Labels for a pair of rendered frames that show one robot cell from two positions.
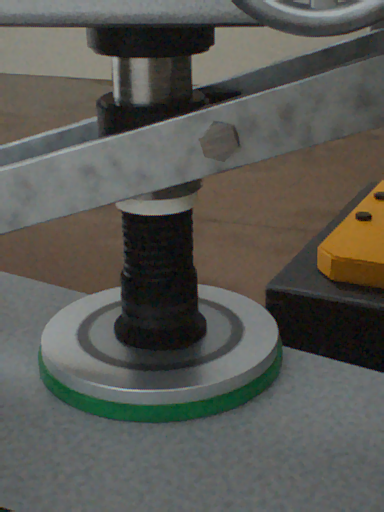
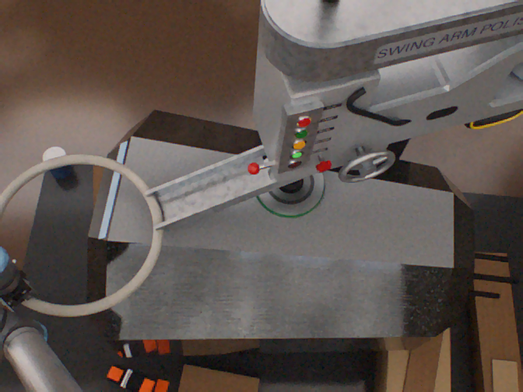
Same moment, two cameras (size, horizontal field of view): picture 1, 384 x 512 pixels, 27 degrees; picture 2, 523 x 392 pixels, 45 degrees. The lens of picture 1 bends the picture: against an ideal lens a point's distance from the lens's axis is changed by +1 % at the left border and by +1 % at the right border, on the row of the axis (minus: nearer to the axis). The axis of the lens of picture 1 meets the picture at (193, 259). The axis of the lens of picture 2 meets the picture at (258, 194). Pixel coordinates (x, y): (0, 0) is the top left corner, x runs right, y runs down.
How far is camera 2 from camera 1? 152 cm
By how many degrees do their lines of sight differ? 48
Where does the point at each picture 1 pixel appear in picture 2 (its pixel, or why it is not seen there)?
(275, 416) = (330, 203)
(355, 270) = not seen: hidden behind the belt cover
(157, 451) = (308, 225)
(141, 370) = (295, 204)
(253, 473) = (332, 225)
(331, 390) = (339, 187)
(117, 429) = (295, 221)
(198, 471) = (321, 229)
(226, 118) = not seen: hidden behind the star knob
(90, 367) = (282, 206)
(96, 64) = not seen: outside the picture
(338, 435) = (346, 205)
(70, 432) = (284, 225)
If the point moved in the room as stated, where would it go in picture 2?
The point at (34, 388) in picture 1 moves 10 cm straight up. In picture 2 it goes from (264, 211) to (265, 198)
